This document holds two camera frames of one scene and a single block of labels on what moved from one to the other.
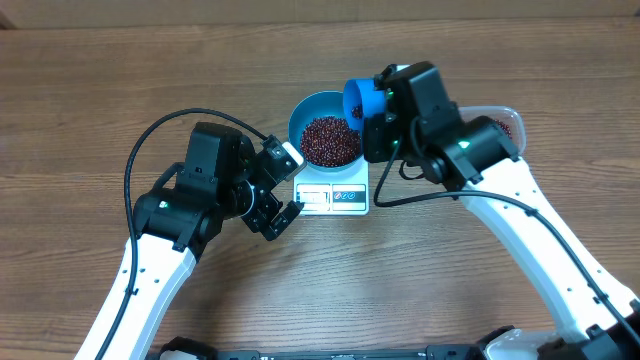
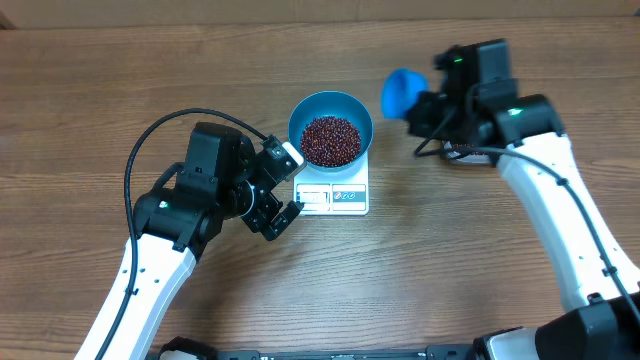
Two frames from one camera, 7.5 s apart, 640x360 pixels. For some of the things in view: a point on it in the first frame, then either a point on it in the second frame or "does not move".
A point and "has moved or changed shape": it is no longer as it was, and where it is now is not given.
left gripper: x=261 y=217 does not move
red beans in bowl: x=330 y=141 does not move
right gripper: x=379 y=126 to x=422 y=117
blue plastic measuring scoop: x=360 y=98 has moved or changed shape
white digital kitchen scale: x=333 y=193 does not move
